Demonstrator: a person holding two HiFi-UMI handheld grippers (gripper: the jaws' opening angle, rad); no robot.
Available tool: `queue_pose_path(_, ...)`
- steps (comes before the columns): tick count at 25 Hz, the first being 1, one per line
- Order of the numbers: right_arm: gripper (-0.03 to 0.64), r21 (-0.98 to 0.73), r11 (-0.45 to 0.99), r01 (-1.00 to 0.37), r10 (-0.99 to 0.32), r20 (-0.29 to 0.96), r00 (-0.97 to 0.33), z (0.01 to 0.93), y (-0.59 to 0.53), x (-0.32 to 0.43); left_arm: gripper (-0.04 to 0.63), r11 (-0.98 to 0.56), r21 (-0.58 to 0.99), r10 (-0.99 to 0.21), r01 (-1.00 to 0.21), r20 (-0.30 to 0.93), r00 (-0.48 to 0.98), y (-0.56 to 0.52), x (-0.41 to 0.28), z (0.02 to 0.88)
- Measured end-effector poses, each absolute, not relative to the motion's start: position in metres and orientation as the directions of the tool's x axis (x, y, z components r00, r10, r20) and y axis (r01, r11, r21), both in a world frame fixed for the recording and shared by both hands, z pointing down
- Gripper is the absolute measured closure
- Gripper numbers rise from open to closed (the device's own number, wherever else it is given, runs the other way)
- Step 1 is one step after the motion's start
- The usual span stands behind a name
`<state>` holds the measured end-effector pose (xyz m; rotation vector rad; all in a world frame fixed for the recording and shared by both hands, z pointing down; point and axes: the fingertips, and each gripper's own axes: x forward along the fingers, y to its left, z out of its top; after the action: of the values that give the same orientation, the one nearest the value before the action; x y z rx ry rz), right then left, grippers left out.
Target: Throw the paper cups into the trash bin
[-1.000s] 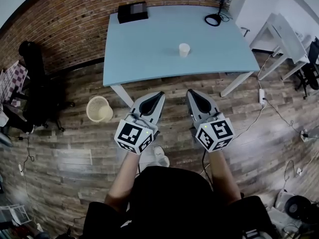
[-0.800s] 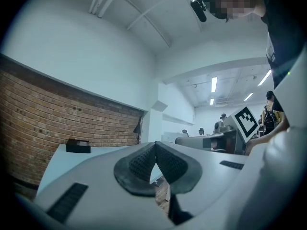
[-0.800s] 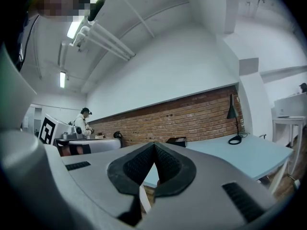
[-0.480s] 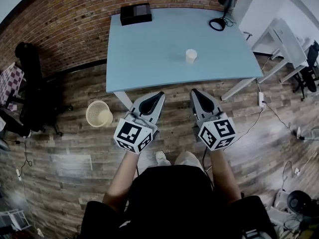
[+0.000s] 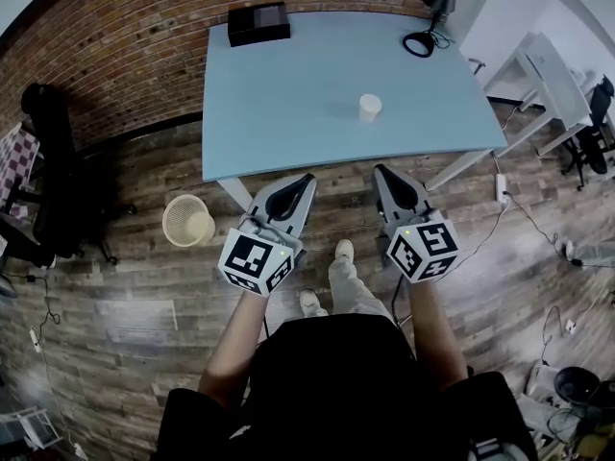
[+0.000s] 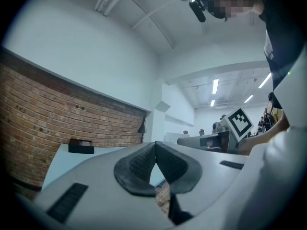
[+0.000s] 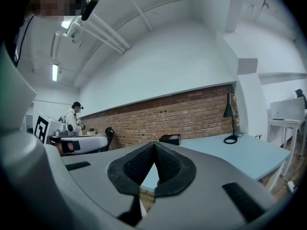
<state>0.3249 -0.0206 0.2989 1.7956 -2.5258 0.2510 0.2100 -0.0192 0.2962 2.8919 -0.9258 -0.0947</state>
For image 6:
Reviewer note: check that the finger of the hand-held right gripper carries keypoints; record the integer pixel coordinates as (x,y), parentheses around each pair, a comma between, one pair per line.
(189,141)

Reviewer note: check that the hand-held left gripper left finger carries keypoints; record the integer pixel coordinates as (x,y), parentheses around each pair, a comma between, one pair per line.
(100,190)

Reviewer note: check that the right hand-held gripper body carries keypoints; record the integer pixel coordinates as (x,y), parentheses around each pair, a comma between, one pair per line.
(239,126)

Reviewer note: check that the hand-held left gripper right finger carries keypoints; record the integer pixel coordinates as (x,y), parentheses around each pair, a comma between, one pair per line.
(211,174)

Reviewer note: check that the person's right forearm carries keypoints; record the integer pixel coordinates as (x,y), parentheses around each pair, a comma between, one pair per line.
(271,133)

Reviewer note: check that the ceiling light bar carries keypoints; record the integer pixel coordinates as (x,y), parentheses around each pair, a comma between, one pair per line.
(212,103)
(265,80)
(215,86)
(248,99)

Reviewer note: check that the light blue table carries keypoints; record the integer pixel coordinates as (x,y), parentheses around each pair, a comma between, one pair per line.
(69,164)

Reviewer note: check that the black box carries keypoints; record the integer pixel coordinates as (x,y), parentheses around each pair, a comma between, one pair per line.
(80,147)

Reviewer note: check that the black desk lamp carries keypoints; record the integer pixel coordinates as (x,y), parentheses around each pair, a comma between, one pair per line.
(142,128)

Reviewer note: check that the person's black shirt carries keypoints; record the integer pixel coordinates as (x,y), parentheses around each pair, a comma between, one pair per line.
(285,27)

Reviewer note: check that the person's head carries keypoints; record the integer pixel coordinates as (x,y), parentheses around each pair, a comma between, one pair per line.
(256,7)

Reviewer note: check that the black head camera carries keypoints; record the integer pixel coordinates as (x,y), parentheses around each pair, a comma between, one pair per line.
(197,9)

